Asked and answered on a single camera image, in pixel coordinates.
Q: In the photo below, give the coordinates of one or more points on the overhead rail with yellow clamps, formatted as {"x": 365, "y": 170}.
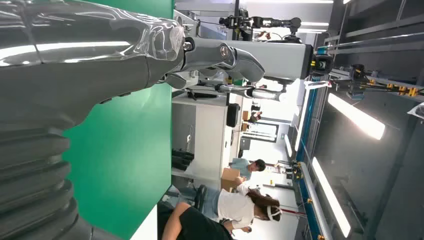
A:
{"x": 400, "y": 89}

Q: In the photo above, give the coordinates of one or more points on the green table mat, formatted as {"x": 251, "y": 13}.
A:
{"x": 126, "y": 159}

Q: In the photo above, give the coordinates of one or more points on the white desk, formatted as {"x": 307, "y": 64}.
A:
{"x": 147, "y": 228}

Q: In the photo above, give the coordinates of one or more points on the black bag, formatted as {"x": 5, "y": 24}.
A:
{"x": 233, "y": 115}

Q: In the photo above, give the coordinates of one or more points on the black office chair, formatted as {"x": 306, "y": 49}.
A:
{"x": 200, "y": 198}

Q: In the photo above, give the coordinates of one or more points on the brown cardboard box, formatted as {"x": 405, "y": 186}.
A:
{"x": 229, "y": 179}

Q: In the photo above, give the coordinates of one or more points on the person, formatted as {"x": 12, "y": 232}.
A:
{"x": 198, "y": 227}
{"x": 242, "y": 165}
{"x": 255, "y": 117}
{"x": 235, "y": 207}

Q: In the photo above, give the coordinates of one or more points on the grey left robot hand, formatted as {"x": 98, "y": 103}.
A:
{"x": 82, "y": 73}

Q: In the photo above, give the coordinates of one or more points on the clear plastic bag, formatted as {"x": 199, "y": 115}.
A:
{"x": 418, "y": 111}

